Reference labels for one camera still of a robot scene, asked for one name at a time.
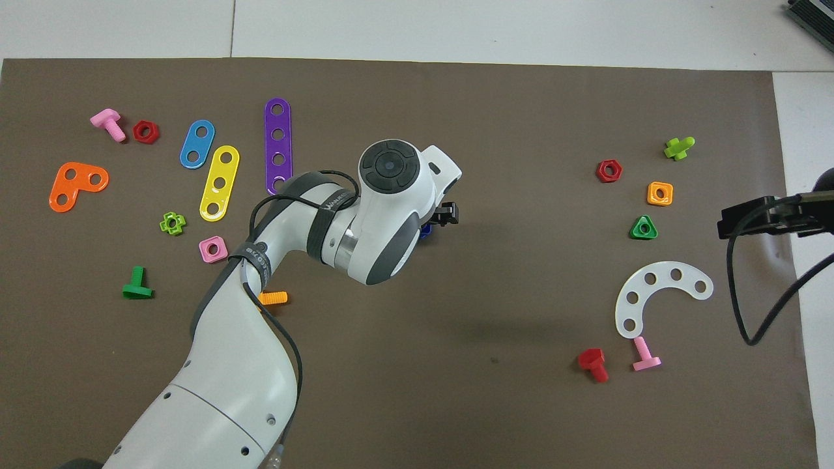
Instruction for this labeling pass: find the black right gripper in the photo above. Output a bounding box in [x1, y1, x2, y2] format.
[717, 189, 834, 244]

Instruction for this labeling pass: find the blue two-hole strip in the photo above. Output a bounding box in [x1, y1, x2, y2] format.
[179, 119, 216, 170]

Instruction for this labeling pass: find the lime cross toy screw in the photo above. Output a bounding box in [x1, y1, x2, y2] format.
[663, 136, 696, 162]

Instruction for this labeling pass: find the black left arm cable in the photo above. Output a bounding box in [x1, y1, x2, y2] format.
[240, 169, 362, 469]

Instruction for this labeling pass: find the brown table mat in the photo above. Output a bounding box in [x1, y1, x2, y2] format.
[0, 57, 818, 469]

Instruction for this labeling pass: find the orange three-hole corner plate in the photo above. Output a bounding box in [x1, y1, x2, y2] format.
[49, 162, 109, 214]

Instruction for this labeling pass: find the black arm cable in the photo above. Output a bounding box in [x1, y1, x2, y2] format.
[240, 169, 362, 469]
[726, 195, 834, 346]

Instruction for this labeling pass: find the pink square toy nut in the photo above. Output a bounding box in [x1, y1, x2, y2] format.
[199, 235, 229, 264]

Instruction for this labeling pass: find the pink toy screw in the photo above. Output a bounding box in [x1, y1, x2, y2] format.
[632, 336, 662, 372]
[90, 108, 126, 143]

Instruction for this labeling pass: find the dark grey ribbed device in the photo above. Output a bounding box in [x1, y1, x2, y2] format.
[785, 0, 834, 35]

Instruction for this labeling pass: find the green toy screw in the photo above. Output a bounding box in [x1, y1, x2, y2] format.
[122, 265, 155, 300]

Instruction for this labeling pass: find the red toy screw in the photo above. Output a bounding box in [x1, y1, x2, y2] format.
[578, 348, 610, 383]

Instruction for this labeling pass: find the yellow three-hole strip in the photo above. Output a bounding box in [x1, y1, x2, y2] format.
[199, 145, 240, 222]

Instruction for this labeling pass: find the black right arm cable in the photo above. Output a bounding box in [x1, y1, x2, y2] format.
[726, 195, 834, 346]

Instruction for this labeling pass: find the purple four-hole strip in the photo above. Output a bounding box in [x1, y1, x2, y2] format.
[264, 98, 294, 196]

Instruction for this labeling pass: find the white curved hole strip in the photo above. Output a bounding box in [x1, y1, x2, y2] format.
[614, 261, 714, 339]

